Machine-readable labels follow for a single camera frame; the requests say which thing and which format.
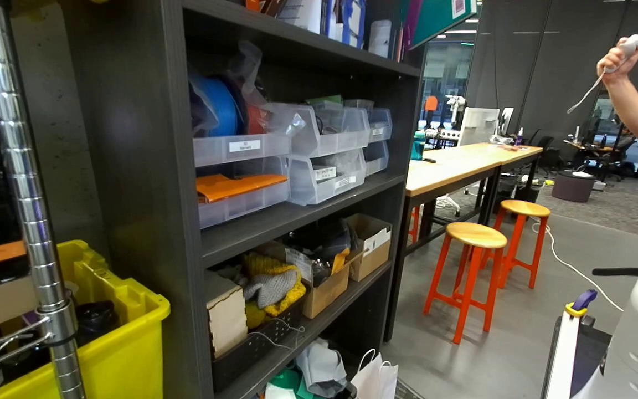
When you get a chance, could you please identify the person's hand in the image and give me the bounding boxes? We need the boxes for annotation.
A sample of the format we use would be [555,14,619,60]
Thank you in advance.
[595,39,638,83]

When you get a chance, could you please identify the green and purple book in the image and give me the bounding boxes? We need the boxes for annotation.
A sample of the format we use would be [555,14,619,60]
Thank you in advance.
[398,0,478,49]

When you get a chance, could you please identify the person's forearm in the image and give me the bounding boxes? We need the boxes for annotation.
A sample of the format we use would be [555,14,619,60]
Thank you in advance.
[605,74,638,138]

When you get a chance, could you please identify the dark grey shelf unit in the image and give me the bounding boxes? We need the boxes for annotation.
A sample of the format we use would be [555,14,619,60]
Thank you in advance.
[61,0,423,399]

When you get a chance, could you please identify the white handheld controller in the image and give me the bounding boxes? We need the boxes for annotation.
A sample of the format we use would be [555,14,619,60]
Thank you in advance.
[570,34,638,114]

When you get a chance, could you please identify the grey round ottoman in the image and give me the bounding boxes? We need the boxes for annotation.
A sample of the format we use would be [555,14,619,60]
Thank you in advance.
[552,171,594,203]

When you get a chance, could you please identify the far orange wooden stool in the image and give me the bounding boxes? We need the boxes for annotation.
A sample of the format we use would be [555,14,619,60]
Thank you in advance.
[492,199,552,293]

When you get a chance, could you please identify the orange wooden stool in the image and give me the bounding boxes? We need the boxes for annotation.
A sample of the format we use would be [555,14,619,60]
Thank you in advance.
[423,222,508,344]
[492,199,552,293]

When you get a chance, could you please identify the long wooden work table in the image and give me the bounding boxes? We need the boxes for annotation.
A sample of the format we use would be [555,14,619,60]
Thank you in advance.
[403,143,542,252]

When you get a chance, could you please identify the white blue binder books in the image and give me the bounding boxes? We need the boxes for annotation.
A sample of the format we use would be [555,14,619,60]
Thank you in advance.
[277,0,391,58]

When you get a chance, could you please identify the near orange wooden stool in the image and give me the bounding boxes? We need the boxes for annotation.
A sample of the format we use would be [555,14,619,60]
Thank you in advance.
[423,222,508,344]

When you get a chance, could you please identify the cardboard box with label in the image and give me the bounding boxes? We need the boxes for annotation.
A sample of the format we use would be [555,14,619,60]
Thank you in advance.
[345,213,391,281]

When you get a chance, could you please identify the clear stacking bin lower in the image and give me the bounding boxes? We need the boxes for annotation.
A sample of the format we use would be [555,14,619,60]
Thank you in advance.
[285,148,388,207]

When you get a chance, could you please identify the clear stacking bin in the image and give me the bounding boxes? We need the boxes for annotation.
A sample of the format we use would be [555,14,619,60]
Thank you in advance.
[265,102,391,157]
[285,148,388,207]

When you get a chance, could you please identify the clear stacking bin upper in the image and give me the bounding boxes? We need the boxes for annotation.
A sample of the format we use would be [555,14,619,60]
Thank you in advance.
[265,102,391,157]

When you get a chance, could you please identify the small open cardboard box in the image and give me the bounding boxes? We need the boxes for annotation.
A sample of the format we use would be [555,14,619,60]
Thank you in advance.
[304,259,350,319]

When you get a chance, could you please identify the white paper bag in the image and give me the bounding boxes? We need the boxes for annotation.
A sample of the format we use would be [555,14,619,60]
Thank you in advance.
[350,349,398,399]

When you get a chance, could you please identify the blue filament spool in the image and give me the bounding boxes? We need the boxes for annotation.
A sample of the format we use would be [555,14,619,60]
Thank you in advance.
[187,74,246,138]

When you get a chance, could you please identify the beige foam block box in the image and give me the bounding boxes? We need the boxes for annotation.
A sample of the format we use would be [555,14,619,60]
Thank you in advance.
[205,273,248,360]

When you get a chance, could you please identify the yellow plastic bin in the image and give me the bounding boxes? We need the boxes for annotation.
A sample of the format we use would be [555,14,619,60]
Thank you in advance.
[0,238,173,399]

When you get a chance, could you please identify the chrome wire rack pole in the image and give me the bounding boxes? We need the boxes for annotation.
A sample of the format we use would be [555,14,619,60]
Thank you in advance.
[0,0,86,399]

